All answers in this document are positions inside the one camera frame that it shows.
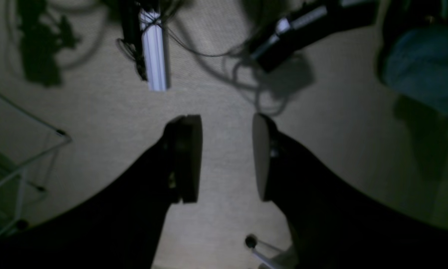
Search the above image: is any small black knob stand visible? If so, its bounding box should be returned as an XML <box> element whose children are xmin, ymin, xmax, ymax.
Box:
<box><xmin>244</xmin><ymin>234</ymin><xmax>298</xmax><ymax>269</ymax></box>

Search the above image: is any blue cloth bundle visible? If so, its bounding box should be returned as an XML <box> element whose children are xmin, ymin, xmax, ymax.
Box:
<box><xmin>379</xmin><ymin>25</ymin><xmax>448</xmax><ymax>116</ymax></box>

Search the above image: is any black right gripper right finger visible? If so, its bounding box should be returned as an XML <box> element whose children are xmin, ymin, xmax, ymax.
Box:
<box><xmin>252</xmin><ymin>114</ymin><xmax>448</xmax><ymax>269</ymax></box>

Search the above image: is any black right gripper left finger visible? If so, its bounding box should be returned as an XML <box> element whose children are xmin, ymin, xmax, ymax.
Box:
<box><xmin>0</xmin><ymin>115</ymin><xmax>203</xmax><ymax>269</ymax></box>

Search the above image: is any grey metal wire frame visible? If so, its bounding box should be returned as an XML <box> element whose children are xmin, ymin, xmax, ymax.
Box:
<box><xmin>0</xmin><ymin>93</ymin><xmax>72</xmax><ymax>236</ymax></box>

